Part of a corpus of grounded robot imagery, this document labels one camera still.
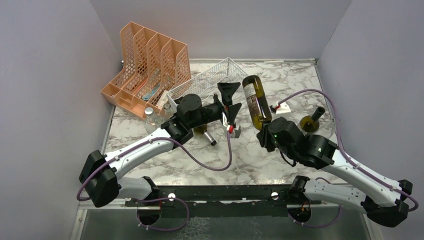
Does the white wire wine rack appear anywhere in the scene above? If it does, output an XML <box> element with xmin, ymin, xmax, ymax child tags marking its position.
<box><xmin>166</xmin><ymin>57</ymin><xmax>248</xmax><ymax>111</ymax></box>

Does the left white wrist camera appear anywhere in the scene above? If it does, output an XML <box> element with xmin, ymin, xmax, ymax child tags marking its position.
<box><xmin>224</xmin><ymin>125</ymin><xmax>241</xmax><ymax>139</ymax></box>

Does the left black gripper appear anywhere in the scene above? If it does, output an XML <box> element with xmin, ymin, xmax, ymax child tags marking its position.
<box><xmin>189</xmin><ymin>82</ymin><xmax>242</xmax><ymax>129</ymax></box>

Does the orange plastic file organizer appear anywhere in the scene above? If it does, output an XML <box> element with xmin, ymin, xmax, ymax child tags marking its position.
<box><xmin>101</xmin><ymin>22</ymin><xmax>191</xmax><ymax>120</ymax></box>

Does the clear glass bottle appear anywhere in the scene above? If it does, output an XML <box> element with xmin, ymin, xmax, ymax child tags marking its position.
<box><xmin>144</xmin><ymin>107</ymin><xmax>158</xmax><ymax>134</ymax></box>
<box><xmin>154</xmin><ymin>103</ymin><xmax>174</xmax><ymax>128</ymax></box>

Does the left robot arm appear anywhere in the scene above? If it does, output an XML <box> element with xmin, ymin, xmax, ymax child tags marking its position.
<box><xmin>76</xmin><ymin>82</ymin><xmax>242</xmax><ymax>208</ymax></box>

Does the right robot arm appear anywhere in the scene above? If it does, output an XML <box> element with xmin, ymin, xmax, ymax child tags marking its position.
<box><xmin>256</xmin><ymin>117</ymin><xmax>413</xmax><ymax>228</ymax></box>

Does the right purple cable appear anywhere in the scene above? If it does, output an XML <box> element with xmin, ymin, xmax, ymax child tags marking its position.
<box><xmin>274</xmin><ymin>88</ymin><xmax>420</xmax><ymax>213</ymax></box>

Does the green wine bottle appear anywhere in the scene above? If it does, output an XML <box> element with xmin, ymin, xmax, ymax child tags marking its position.
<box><xmin>299</xmin><ymin>106</ymin><xmax>326</xmax><ymax>134</ymax></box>
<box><xmin>241</xmin><ymin>75</ymin><xmax>272</xmax><ymax>131</ymax></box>
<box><xmin>193</xmin><ymin>124</ymin><xmax>217</xmax><ymax>146</ymax></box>

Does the black metal base rail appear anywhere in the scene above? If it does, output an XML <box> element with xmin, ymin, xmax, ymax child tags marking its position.
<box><xmin>79</xmin><ymin>183</ymin><xmax>332</xmax><ymax>220</ymax></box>

